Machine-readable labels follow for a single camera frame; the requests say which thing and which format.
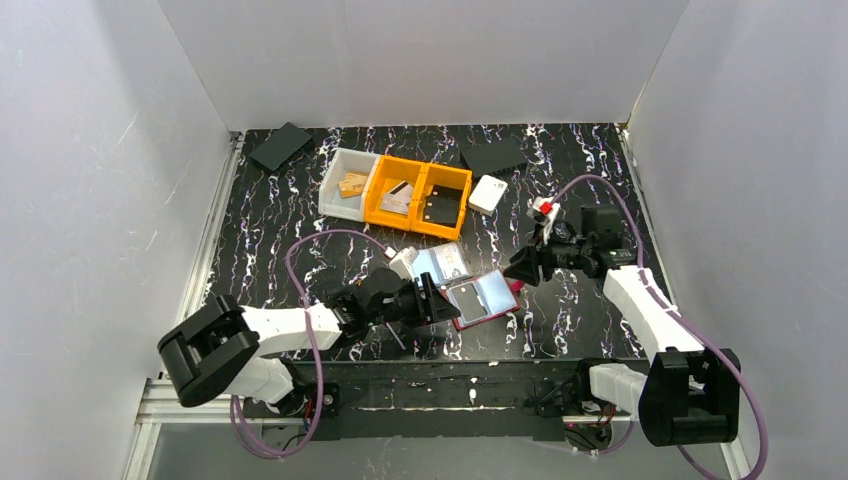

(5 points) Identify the black flat box left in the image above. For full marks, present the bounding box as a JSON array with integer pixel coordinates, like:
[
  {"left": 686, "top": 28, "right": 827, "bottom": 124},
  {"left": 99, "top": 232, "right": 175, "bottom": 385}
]
[{"left": 247, "top": 122, "right": 314, "bottom": 174}]

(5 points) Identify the white plastic bin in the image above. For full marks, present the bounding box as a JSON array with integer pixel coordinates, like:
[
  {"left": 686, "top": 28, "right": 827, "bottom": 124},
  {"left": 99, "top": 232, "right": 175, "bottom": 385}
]
[{"left": 318, "top": 148, "right": 380, "bottom": 222}]

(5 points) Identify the yellow bin with black card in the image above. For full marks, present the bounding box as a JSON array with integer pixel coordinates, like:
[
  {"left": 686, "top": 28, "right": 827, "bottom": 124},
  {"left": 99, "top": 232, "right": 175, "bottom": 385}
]
[{"left": 410, "top": 163, "right": 472, "bottom": 240}]

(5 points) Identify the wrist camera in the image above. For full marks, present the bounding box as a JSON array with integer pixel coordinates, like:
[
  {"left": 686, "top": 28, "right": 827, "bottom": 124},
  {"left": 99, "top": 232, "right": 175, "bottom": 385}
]
[
  {"left": 384, "top": 247, "right": 419, "bottom": 280},
  {"left": 528, "top": 197, "right": 560, "bottom": 245}
]

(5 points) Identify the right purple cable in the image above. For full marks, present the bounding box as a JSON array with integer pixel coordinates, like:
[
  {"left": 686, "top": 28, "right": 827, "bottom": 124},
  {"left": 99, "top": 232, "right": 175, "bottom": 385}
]
[{"left": 549, "top": 174, "right": 770, "bottom": 480}]

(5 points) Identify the yellow bin with silver card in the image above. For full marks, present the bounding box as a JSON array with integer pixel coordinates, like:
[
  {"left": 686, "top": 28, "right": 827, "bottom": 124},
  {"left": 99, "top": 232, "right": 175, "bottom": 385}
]
[{"left": 363, "top": 155, "right": 423, "bottom": 230}]

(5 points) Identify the silver VIP card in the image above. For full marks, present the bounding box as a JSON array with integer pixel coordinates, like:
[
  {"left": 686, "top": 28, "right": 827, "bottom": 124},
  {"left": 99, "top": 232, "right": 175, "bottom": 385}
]
[{"left": 380, "top": 181, "right": 414, "bottom": 215}]

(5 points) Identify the white small box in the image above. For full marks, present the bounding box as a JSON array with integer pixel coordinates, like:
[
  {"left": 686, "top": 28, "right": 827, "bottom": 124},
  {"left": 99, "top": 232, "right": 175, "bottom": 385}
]
[{"left": 468, "top": 175, "right": 508, "bottom": 216}]

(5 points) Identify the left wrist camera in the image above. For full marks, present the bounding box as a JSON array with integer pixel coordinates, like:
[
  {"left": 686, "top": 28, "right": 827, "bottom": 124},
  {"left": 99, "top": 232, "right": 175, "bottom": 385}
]
[{"left": 384, "top": 247, "right": 419, "bottom": 280}]

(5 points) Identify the black flat box right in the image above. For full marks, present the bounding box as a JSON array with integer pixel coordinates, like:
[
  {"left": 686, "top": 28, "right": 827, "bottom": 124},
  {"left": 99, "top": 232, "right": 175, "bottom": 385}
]
[{"left": 460, "top": 138, "right": 528, "bottom": 180}]

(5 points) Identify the black VIP card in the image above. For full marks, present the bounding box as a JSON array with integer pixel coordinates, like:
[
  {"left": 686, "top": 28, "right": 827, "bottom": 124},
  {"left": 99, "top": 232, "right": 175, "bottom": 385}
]
[
  {"left": 451, "top": 282, "right": 487, "bottom": 326},
  {"left": 422, "top": 199, "right": 460, "bottom": 228}
]

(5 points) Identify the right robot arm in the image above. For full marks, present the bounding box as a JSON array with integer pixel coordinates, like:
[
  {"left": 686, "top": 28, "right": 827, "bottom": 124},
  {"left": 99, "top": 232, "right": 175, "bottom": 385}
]
[{"left": 505, "top": 198, "right": 740, "bottom": 446}]

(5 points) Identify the black flat box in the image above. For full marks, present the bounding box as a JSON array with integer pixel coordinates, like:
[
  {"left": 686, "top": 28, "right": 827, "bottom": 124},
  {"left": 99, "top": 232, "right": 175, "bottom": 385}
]
[
  {"left": 460, "top": 138, "right": 528, "bottom": 180},
  {"left": 247, "top": 122, "right": 314, "bottom": 174}
]

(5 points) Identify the gold card in white bin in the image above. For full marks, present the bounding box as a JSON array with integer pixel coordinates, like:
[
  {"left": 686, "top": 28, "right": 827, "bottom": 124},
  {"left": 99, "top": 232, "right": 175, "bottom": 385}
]
[{"left": 340, "top": 171, "right": 368, "bottom": 190}]

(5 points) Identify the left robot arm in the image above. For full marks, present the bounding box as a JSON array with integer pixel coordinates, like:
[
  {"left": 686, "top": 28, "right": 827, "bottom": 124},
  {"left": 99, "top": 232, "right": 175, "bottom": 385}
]
[{"left": 157, "top": 268, "right": 460, "bottom": 407}]

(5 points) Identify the gold card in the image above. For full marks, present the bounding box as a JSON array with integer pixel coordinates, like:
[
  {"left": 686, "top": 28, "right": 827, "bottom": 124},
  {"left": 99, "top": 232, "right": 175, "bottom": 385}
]
[
  {"left": 340, "top": 171, "right": 368, "bottom": 190},
  {"left": 338, "top": 178, "right": 366, "bottom": 199}
]

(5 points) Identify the black yellow screwdriver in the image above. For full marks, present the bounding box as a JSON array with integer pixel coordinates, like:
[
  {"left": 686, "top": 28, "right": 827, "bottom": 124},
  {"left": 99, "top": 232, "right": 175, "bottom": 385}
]
[{"left": 385, "top": 323, "right": 407, "bottom": 351}]

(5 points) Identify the red card holder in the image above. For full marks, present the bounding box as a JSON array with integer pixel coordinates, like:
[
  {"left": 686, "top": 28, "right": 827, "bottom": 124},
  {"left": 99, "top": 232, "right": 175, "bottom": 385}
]
[{"left": 441, "top": 270, "right": 520, "bottom": 331}]

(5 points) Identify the grey card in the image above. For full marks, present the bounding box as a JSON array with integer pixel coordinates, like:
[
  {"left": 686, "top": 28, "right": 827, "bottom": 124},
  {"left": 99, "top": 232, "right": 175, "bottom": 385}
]
[{"left": 427, "top": 185, "right": 464, "bottom": 206}]

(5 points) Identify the aluminium table rail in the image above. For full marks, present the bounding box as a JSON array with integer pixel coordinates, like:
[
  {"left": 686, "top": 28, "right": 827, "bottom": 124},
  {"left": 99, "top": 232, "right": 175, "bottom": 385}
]
[{"left": 123, "top": 132, "right": 245, "bottom": 479}]

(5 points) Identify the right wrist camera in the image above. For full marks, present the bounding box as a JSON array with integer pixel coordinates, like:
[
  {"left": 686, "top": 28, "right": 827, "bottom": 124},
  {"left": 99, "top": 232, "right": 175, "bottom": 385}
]
[{"left": 528, "top": 197, "right": 560, "bottom": 245}]

